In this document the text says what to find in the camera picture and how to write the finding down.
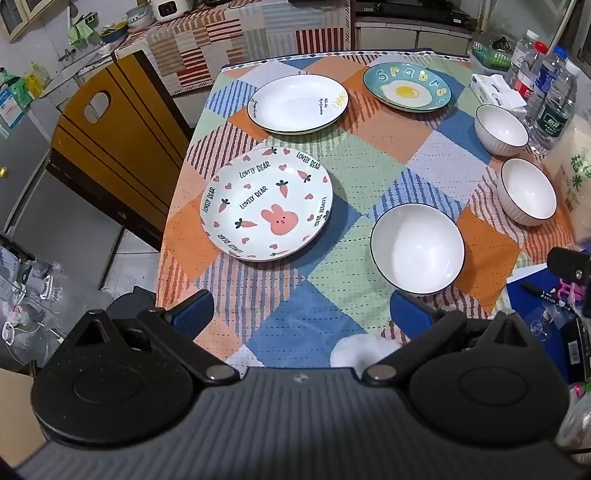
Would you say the red label water bottle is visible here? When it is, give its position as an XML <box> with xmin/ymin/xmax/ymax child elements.
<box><xmin>505</xmin><ymin>30</ymin><xmax>548</xmax><ymax>101</ymax></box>

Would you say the green plastic basket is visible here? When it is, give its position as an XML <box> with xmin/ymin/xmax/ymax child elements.
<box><xmin>472</xmin><ymin>33</ymin><xmax>515</xmax><ymax>71</ymax></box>

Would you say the colourful patchwork tablecloth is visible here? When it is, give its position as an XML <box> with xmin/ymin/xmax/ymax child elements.
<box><xmin>156</xmin><ymin>52</ymin><xmax>572</xmax><ymax>368</ymax></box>

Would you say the green label water bottle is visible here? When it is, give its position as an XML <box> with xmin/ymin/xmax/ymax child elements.
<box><xmin>531</xmin><ymin>59</ymin><xmax>580</xmax><ymax>155</ymax></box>

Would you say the blue label water bottle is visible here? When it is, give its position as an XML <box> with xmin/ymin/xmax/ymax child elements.
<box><xmin>525</xmin><ymin>46</ymin><xmax>567</xmax><ymax>127</ymax></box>

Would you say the clear bag of rice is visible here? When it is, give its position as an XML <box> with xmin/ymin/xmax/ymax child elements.
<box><xmin>543</xmin><ymin>115</ymin><xmax>591</xmax><ymax>251</ymax></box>

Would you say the black marker pen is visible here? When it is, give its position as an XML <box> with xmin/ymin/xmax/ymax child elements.
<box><xmin>521</xmin><ymin>282</ymin><xmax>562</xmax><ymax>303</ymax></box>

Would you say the large white bowl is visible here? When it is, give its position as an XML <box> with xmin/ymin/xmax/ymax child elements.
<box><xmin>370</xmin><ymin>203</ymin><xmax>466</xmax><ymax>296</ymax></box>

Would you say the teal fried egg plate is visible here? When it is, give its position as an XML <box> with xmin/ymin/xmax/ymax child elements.
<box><xmin>363</xmin><ymin>62</ymin><xmax>452</xmax><ymax>113</ymax></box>

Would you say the white ribbed bowl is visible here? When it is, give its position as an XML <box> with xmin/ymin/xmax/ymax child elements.
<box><xmin>497</xmin><ymin>158</ymin><xmax>558</xmax><ymax>227</ymax></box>
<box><xmin>475</xmin><ymin>104</ymin><xmax>529</xmax><ymax>157</ymax></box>

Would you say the wooden chair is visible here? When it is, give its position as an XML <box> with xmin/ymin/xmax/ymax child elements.
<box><xmin>45</xmin><ymin>49</ymin><xmax>195</xmax><ymax>252</ymax></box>

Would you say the patchwork covered counter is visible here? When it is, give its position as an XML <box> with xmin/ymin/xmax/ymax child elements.
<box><xmin>115</xmin><ymin>1</ymin><xmax>353</xmax><ymax>96</ymax></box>

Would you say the white rice cooker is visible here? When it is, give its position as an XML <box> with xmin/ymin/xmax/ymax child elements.
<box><xmin>150</xmin><ymin>0</ymin><xmax>194</xmax><ymax>22</ymax></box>

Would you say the white tissue pack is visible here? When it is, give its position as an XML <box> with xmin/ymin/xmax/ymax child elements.
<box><xmin>470</xmin><ymin>74</ymin><xmax>527</xmax><ymax>119</ymax></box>

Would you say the blue notebook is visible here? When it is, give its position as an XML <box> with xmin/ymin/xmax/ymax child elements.
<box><xmin>506</xmin><ymin>264</ymin><xmax>586</xmax><ymax>384</ymax></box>

